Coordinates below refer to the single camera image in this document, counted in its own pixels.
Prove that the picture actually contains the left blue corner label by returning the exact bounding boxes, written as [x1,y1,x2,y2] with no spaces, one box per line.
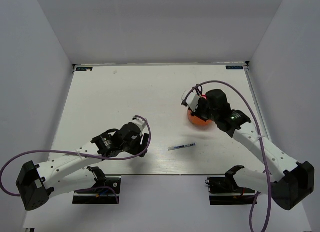
[75,67,93,71]

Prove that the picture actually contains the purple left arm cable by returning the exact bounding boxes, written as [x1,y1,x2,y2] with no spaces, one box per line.
[0,115,152,204]

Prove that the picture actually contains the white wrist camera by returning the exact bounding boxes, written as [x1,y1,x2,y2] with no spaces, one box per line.
[131,116,147,132]
[181,91,200,112]

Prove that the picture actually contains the black handled scissors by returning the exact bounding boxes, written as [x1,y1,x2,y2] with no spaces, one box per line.
[193,84,203,96]

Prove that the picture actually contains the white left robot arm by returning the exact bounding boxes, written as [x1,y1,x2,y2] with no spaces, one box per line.
[16,117,151,211]

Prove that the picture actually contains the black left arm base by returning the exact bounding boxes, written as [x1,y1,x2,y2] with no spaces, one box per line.
[72,166,122,205]

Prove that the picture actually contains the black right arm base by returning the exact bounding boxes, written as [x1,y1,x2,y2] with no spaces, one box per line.
[205,165,256,206]

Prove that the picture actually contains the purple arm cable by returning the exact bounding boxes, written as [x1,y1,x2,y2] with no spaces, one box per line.
[186,80,273,232]
[0,115,152,204]

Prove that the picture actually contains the blue gel pen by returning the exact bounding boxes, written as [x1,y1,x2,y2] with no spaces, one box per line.
[168,143,196,151]

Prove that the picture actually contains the blue corner label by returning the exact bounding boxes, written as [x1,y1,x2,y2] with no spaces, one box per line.
[225,65,244,70]
[75,67,93,71]

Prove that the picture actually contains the right blue corner label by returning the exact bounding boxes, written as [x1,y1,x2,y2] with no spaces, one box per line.
[225,65,244,70]

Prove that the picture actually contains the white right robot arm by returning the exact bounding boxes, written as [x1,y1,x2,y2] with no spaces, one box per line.
[185,89,315,210]

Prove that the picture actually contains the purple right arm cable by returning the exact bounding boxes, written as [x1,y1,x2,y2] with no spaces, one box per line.
[186,80,273,232]

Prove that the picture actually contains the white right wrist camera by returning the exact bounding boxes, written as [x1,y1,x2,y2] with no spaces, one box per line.
[181,91,200,112]

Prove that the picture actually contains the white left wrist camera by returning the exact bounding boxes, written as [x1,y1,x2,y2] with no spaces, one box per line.
[131,116,147,132]

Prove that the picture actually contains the orange round stationery organizer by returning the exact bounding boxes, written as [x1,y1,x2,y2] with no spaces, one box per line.
[187,110,213,127]

